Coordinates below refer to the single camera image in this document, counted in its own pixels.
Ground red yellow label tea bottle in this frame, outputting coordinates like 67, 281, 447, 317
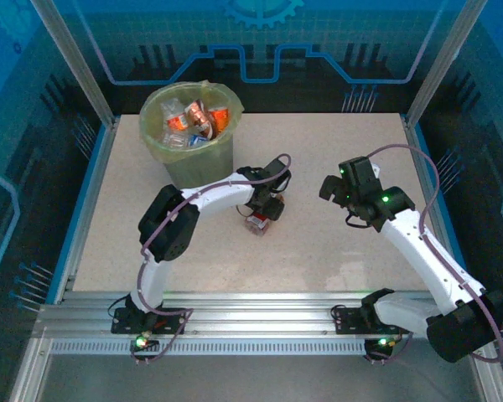
241, 190, 287, 239

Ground large orange label bottle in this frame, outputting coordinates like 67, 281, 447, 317
209, 104, 231, 134

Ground brown bottle with white cap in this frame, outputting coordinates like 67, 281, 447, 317
184, 99, 215, 139

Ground small orange label bottle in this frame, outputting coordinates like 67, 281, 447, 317
162, 100, 192, 131

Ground green mesh waste bin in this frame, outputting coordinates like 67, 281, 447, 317
140, 81, 245, 189

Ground slotted metal strip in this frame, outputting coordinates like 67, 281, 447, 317
49, 339, 372, 357

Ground small LED board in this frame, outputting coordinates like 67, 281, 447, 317
129, 332, 160, 351
366, 337, 397, 351

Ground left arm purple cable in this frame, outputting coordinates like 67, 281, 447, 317
132, 153, 294, 366

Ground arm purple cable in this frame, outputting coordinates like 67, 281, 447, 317
366, 144, 503, 365
132, 153, 294, 366

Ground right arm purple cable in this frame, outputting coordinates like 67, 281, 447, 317
366, 144, 503, 365

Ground aluminium front rail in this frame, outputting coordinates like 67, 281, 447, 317
37, 291, 487, 336

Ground aluminium frame post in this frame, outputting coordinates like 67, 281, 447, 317
29, 0, 114, 122
405, 0, 490, 122

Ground grey metal base plate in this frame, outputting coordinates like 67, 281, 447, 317
33, 353, 491, 402

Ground aluminium side rail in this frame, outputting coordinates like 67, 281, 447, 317
8, 116, 121, 402
400, 113, 503, 402

